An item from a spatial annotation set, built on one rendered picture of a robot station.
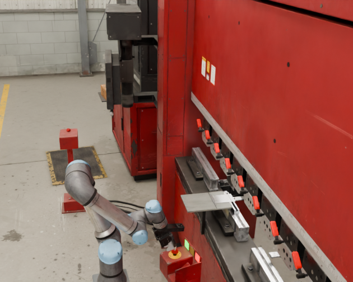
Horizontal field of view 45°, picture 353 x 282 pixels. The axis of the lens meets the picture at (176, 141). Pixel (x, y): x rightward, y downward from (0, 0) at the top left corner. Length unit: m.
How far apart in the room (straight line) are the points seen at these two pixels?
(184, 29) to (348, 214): 1.96
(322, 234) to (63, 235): 2.82
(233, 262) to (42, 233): 2.21
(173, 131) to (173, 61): 0.54
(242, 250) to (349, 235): 1.04
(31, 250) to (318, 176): 2.85
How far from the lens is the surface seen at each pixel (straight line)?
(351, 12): 1.32
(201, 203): 2.48
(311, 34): 1.53
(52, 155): 5.41
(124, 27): 3.09
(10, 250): 3.93
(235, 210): 2.45
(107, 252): 2.13
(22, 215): 4.36
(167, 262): 2.40
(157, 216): 2.19
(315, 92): 1.50
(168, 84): 3.06
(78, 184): 1.95
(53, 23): 8.86
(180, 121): 3.18
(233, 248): 2.37
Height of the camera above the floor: 2.32
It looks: 24 degrees down
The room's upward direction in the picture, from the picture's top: 2 degrees clockwise
